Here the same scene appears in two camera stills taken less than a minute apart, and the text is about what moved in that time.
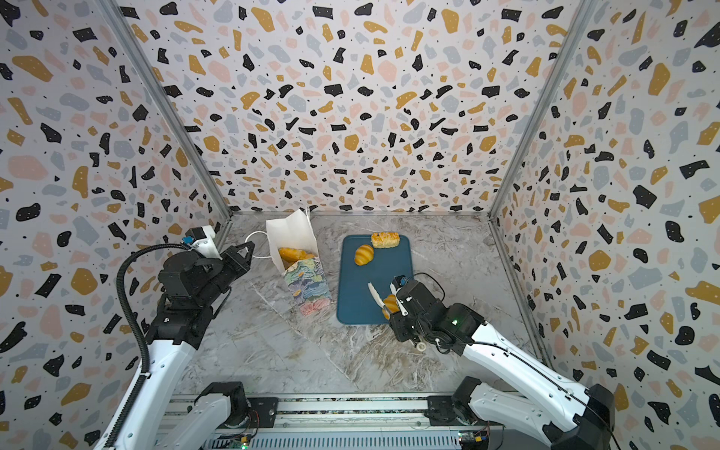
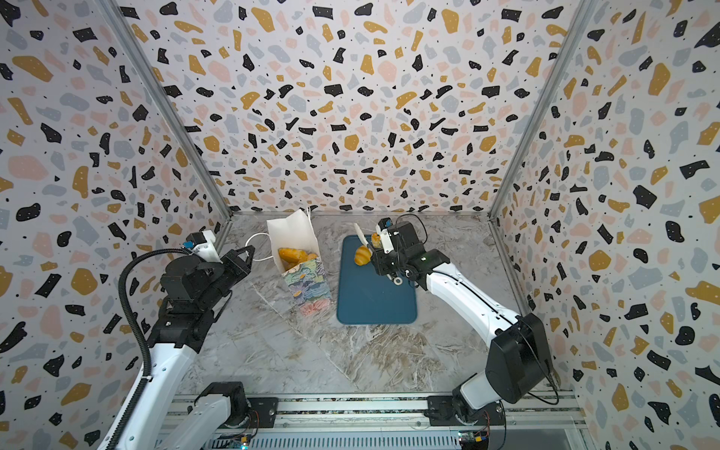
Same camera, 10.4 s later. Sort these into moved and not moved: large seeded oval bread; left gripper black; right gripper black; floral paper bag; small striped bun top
Moved: right gripper black
Not moved: small striped bun top; floral paper bag; left gripper black; large seeded oval bread
